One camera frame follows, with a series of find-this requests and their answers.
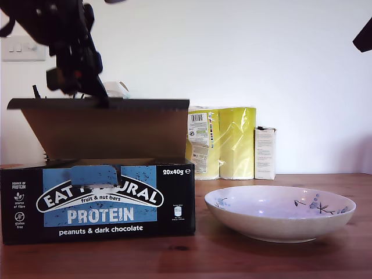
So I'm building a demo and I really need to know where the white bowl with blue flowers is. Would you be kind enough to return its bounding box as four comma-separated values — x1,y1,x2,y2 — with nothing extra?
204,185,357,244

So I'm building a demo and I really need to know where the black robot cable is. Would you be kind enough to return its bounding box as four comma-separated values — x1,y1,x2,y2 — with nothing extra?
0,11,16,38

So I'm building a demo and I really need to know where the white wall light switch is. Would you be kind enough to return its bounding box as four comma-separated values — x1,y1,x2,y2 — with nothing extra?
1,36,47,62

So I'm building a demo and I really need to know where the small white carton box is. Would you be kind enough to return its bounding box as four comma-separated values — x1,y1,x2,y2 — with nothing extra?
254,126,277,180

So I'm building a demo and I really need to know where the black blue snack bar carton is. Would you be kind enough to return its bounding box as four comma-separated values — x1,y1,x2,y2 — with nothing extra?
0,98,196,246

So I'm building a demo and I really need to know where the yellow paper roll pack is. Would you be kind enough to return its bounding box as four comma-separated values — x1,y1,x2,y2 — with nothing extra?
185,106,257,181

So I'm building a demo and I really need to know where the tissue box with blue print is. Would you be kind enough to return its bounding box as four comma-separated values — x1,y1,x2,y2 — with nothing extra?
102,81,131,99

